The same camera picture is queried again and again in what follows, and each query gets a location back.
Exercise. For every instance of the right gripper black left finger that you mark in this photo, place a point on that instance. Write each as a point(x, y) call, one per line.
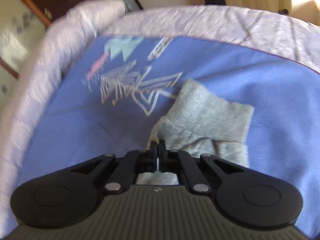
point(65, 197)

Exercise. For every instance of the white lilac quilt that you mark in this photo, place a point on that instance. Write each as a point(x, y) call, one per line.
point(69, 36)

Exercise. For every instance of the grey sweat pants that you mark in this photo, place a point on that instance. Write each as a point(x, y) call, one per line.
point(200, 122)

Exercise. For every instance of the blue patterned bed sheet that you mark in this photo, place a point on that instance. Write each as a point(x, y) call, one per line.
point(114, 95)

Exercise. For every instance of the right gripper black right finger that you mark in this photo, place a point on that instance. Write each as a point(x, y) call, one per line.
point(244, 196)

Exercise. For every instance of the wardrobe with frosted glass doors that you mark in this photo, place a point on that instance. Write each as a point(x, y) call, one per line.
point(21, 31)

